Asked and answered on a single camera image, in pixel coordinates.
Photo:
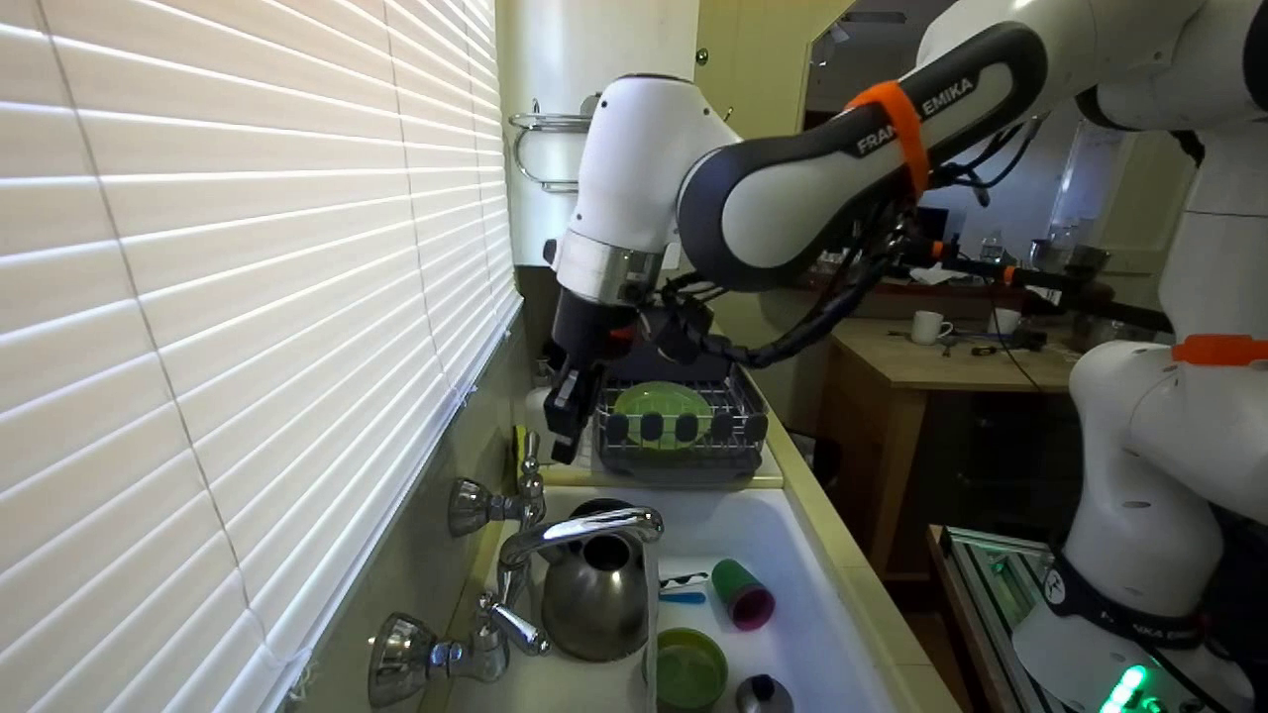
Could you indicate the dish brush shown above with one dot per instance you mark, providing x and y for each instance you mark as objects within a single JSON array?
[{"x": 679, "y": 597}]

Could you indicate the green and pink cup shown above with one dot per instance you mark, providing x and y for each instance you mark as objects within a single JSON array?
[{"x": 743, "y": 597}]

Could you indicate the green plate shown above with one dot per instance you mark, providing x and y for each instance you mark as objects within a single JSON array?
[{"x": 658, "y": 401}]

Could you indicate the wooden table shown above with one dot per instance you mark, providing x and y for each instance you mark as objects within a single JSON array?
[{"x": 913, "y": 379}]

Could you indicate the green bowl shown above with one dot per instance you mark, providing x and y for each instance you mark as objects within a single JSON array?
[{"x": 688, "y": 676}]

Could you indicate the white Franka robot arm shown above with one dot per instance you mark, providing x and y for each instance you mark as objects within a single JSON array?
[{"x": 794, "y": 198}]

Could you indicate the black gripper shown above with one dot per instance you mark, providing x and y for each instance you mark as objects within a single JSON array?
[{"x": 581, "y": 338}]

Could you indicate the white sink basin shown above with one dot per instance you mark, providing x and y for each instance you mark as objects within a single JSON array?
[{"x": 804, "y": 634}]

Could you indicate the white window blinds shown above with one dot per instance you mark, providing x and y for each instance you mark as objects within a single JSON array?
[{"x": 199, "y": 331}]

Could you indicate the metal dish drying rack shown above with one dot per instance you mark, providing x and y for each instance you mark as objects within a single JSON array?
[{"x": 688, "y": 458}]

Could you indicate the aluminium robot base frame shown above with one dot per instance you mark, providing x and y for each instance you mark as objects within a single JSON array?
[{"x": 992, "y": 579}]

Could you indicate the chrome wall faucet spout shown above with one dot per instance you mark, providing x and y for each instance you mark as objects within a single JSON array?
[{"x": 594, "y": 525}]

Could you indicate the white mug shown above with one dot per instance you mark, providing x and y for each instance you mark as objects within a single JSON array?
[
  {"x": 1009, "y": 321},
  {"x": 930, "y": 325}
]

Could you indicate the metal under-cabinet rack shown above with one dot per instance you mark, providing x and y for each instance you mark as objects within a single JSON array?
[{"x": 541, "y": 121}]

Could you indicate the small dark steel cup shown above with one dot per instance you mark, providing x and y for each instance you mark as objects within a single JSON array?
[{"x": 761, "y": 693}]

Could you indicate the black boom orange clips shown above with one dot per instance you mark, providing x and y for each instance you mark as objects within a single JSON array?
[{"x": 1123, "y": 310}]

